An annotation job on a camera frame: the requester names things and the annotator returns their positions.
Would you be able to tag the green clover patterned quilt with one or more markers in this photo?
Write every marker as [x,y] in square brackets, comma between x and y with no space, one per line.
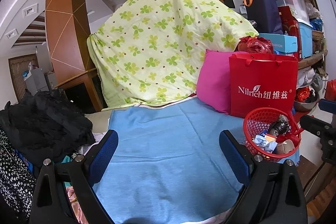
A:
[150,52]

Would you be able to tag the red gift box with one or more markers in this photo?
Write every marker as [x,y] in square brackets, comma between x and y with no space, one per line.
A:
[291,27]

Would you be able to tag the blue blanket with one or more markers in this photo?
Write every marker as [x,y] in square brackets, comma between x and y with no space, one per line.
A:
[168,166]

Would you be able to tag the black plastic bag trash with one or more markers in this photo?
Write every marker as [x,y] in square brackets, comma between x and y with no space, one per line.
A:
[279,127]

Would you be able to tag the white blue wrapper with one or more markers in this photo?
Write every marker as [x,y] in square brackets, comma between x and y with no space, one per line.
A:
[265,142]

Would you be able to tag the red mesh trash basket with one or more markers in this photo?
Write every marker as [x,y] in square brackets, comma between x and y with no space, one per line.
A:
[257,122]

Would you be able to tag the light blue cardboard box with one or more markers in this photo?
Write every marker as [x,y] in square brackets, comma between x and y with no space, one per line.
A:
[282,43]

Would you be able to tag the black white dotted garment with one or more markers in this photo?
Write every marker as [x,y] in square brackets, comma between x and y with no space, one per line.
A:
[17,183]

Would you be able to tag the blue plastic storage bin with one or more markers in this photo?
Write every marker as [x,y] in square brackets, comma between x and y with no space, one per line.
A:
[305,30]

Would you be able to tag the red plastic bag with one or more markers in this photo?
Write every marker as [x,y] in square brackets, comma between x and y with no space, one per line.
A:
[255,44]

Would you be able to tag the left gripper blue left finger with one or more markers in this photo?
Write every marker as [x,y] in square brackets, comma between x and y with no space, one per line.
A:
[50,201]

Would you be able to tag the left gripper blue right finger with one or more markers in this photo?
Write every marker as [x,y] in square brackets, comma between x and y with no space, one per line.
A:
[271,193]

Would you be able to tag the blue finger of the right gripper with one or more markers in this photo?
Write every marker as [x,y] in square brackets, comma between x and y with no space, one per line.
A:
[327,106]
[317,127]

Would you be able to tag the black clothes pile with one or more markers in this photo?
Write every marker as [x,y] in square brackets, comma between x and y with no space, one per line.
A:
[46,125]

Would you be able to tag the navy blue bag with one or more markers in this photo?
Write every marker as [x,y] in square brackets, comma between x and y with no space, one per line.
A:
[266,15]

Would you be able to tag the red Nilrich shopping bag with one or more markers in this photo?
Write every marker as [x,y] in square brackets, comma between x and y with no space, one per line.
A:
[262,80]

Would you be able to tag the brown wooden pillar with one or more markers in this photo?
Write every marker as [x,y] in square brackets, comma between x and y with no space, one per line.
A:
[67,30]

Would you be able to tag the pink pillow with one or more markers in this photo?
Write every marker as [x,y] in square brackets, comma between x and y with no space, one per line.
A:
[214,85]

